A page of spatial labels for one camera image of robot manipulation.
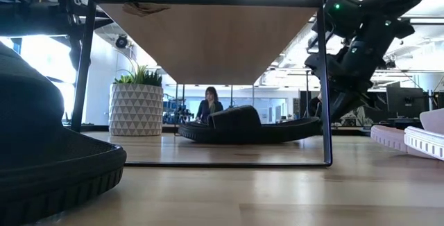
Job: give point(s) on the black ceiling-hung device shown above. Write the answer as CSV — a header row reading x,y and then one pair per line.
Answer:
x,y
389,63

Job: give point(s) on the black rubber slide sandal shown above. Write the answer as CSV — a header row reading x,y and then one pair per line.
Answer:
x,y
243,125
34,149

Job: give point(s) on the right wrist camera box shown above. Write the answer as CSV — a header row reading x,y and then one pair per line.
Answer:
x,y
343,14

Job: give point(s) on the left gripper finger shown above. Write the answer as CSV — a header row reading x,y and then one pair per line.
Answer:
x,y
69,19
74,51

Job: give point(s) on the white triangle-patterned planter pot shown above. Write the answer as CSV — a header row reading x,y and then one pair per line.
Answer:
x,y
136,111

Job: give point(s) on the dark computer monitor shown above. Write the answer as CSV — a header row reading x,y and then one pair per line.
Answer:
x,y
407,101

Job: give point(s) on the person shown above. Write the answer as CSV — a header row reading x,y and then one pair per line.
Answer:
x,y
209,106

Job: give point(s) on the green potted plant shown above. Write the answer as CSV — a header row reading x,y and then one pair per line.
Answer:
x,y
140,77

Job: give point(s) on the black metal shelf, wooden board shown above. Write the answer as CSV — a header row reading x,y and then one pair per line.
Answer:
x,y
208,39

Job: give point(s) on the round black wall camera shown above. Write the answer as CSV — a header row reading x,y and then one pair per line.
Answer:
x,y
121,41

